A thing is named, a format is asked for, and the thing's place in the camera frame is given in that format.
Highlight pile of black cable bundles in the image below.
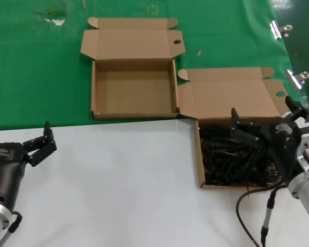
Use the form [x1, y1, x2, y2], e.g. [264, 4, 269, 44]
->
[198, 123, 286, 186]

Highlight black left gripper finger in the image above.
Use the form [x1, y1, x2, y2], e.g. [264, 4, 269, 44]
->
[22, 120, 54, 152]
[28, 140, 58, 168]

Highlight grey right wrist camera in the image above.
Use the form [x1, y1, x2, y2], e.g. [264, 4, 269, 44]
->
[296, 118, 309, 136]

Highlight green table cloth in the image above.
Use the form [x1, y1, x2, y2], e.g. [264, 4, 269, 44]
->
[0, 0, 309, 132]

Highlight empty open cardboard box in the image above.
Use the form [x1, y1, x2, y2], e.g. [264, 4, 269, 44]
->
[79, 17, 186, 121]

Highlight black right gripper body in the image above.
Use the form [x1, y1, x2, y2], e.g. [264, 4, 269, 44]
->
[260, 120, 303, 184]

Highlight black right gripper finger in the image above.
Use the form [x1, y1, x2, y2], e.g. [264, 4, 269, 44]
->
[285, 95, 309, 124]
[230, 107, 265, 145]

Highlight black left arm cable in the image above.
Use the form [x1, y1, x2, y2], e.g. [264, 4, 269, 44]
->
[0, 210, 23, 247]

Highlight open cardboard box with cables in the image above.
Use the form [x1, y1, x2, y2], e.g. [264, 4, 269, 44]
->
[177, 67, 299, 190]

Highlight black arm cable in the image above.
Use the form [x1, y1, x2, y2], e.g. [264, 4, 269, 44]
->
[0, 210, 23, 247]
[235, 184, 286, 247]

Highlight silver binder clip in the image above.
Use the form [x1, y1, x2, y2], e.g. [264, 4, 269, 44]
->
[269, 21, 294, 40]
[285, 69, 309, 90]

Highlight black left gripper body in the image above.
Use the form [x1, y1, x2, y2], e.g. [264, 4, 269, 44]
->
[0, 140, 29, 210]

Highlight grey plug right arm cable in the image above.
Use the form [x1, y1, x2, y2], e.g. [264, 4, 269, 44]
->
[260, 185, 286, 244]

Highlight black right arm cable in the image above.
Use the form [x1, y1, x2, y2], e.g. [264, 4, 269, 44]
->
[235, 184, 286, 247]

